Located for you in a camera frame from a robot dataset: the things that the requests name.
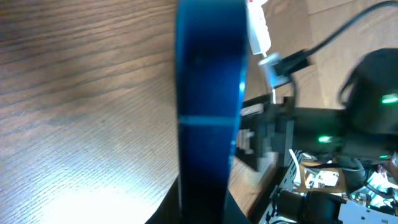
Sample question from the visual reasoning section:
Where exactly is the white power strip cord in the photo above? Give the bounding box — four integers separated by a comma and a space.
262, 52, 277, 105

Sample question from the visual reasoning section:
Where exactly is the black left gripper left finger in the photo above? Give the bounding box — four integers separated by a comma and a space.
145, 175, 181, 224

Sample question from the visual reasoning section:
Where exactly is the black right camera cable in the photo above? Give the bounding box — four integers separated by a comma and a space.
275, 0, 398, 77

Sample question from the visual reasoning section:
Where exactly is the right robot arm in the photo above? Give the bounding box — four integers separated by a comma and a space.
236, 48, 397, 191

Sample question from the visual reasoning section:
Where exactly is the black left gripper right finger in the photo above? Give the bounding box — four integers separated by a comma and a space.
222, 189, 251, 224

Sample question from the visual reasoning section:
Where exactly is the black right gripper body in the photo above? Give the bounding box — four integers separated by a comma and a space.
235, 93, 295, 171

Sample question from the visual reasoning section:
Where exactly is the Samsung Galaxy smartphone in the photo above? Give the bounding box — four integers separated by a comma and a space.
175, 0, 248, 223

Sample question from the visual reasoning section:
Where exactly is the white power strip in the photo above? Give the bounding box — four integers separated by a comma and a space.
245, 0, 271, 57

